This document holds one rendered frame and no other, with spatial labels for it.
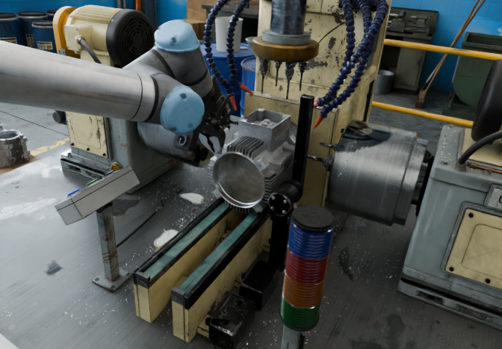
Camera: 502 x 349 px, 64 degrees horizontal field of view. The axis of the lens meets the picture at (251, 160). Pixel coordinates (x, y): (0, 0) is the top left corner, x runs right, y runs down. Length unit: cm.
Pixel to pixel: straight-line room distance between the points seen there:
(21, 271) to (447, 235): 102
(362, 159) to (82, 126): 90
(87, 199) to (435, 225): 76
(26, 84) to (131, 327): 59
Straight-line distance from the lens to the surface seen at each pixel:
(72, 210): 89
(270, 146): 104
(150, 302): 93
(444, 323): 109
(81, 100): 59
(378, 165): 99
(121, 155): 137
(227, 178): 112
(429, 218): 99
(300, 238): 55
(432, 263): 105
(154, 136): 125
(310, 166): 127
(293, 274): 59
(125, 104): 62
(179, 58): 78
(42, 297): 110
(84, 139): 145
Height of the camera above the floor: 153
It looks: 27 degrees down
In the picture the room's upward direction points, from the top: 3 degrees clockwise
